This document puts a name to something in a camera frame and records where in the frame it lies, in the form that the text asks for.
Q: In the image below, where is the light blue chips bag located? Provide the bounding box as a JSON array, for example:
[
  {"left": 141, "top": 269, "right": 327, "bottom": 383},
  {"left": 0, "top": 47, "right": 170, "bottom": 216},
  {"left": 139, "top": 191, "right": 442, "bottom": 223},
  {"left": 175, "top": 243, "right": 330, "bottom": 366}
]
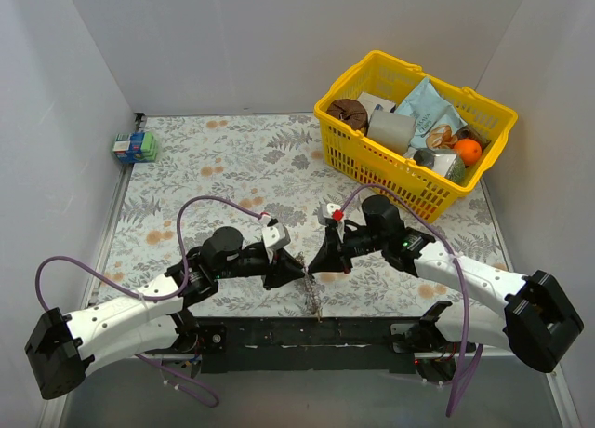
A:
[{"left": 394, "top": 77, "right": 467, "bottom": 149}]

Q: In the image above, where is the brown round package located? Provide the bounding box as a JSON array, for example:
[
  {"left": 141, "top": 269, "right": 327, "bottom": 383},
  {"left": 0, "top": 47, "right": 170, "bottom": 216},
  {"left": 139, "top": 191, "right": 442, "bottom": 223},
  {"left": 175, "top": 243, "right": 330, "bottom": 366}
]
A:
[{"left": 326, "top": 99, "right": 368, "bottom": 130}]

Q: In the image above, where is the yellow plastic basket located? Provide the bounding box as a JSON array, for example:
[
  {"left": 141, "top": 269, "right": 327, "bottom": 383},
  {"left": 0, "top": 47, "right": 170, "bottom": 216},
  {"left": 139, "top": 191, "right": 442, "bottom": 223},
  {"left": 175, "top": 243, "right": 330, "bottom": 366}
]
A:
[{"left": 314, "top": 50, "right": 518, "bottom": 222}]

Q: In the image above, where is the blue green sponge pack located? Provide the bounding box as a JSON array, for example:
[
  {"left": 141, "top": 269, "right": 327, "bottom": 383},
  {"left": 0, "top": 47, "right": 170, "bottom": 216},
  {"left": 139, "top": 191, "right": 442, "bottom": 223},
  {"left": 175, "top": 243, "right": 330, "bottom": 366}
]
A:
[{"left": 112, "top": 132, "right": 158, "bottom": 164}]

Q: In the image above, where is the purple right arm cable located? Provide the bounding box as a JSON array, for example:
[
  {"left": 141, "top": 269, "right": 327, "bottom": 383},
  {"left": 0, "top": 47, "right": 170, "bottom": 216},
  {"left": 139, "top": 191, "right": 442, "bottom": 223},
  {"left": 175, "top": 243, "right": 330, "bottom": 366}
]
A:
[{"left": 341, "top": 183, "right": 484, "bottom": 418}]

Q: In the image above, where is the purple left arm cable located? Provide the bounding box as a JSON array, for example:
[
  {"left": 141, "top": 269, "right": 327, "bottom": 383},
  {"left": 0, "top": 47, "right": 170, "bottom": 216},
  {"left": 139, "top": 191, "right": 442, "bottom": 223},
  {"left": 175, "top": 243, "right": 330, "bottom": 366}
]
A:
[{"left": 35, "top": 194, "right": 271, "bottom": 408}]

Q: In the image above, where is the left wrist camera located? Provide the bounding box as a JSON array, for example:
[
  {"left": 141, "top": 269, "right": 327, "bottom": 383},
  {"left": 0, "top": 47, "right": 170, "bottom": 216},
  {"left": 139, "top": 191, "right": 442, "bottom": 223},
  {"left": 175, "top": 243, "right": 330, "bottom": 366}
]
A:
[{"left": 261, "top": 218, "right": 291, "bottom": 251}]

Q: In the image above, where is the orange fruit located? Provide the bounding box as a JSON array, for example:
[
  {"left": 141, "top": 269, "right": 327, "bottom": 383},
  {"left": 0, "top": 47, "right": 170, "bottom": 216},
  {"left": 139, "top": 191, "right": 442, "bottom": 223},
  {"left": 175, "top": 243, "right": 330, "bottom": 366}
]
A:
[{"left": 453, "top": 139, "right": 483, "bottom": 167}]

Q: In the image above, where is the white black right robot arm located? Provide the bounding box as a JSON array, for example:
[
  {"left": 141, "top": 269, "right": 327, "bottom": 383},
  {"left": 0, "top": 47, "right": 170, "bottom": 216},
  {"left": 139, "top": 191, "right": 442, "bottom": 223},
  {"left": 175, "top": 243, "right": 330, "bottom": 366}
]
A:
[{"left": 308, "top": 194, "right": 584, "bottom": 373}]

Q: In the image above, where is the white cylinder container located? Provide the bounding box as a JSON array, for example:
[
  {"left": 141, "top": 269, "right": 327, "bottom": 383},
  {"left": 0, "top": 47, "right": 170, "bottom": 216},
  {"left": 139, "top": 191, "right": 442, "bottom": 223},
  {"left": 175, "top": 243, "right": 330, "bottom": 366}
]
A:
[{"left": 367, "top": 110, "right": 417, "bottom": 155}]

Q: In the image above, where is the floral table mat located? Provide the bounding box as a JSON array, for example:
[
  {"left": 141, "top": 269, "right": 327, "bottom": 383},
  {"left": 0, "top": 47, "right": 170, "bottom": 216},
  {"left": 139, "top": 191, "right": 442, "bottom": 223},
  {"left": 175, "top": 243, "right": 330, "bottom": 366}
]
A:
[{"left": 95, "top": 114, "right": 524, "bottom": 318}]

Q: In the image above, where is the white box in basket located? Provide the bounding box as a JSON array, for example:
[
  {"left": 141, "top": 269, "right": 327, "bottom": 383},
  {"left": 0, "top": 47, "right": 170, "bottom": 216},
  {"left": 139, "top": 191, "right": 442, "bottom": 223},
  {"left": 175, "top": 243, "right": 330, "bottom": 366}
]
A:
[{"left": 357, "top": 92, "right": 397, "bottom": 117}]

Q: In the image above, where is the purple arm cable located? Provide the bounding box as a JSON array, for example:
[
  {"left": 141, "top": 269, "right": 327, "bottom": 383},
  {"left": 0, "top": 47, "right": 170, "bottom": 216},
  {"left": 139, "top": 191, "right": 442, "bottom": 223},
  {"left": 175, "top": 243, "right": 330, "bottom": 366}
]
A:
[
  {"left": 35, "top": 194, "right": 271, "bottom": 408},
  {"left": 341, "top": 183, "right": 484, "bottom": 418}
]

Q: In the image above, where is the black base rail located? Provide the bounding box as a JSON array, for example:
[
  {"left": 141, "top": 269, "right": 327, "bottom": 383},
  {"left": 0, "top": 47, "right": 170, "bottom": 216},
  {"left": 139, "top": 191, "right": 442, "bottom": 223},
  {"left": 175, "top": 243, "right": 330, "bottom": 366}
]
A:
[{"left": 185, "top": 314, "right": 470, "bottom": 376}]

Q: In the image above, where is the green speckled package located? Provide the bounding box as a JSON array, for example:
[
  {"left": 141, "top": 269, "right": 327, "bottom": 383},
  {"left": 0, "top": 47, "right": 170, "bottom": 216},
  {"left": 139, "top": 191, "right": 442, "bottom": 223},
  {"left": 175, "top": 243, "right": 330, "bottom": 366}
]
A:
[{"left": 432, "top": 153, "right": 466, "bottom": 184}]

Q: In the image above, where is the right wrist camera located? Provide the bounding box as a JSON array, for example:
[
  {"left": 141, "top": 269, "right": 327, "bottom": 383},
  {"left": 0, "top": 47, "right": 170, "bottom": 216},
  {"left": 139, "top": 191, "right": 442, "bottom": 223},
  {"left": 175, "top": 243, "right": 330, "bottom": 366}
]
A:
[{"left": 318, "top": 203, "right": 345, "bottom": 241}]

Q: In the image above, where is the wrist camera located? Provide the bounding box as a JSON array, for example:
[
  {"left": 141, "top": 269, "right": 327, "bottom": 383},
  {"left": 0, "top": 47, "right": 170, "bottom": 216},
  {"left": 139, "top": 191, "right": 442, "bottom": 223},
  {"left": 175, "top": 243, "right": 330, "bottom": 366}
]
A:
[
  {"left": 318, "top": 203, "right": 345, "bottom": 241},
  {"left": 261, "top": 218, "right": 291, "bottom": 251}
]

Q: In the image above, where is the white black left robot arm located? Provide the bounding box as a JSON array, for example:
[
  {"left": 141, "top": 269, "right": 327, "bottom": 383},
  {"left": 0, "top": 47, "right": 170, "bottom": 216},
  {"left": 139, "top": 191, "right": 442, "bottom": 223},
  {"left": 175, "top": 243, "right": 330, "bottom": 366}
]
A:
[{"left": 24, "top": 224, "right": 305, "bottom": 400}]

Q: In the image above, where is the steel disc with keyrings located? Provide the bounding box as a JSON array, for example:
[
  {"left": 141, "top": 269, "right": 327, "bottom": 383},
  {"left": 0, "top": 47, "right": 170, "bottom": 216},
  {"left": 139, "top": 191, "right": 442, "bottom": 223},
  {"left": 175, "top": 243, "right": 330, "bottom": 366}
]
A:
[{"left": 296, "top": 251, "right": 323, "bottom": 322}]

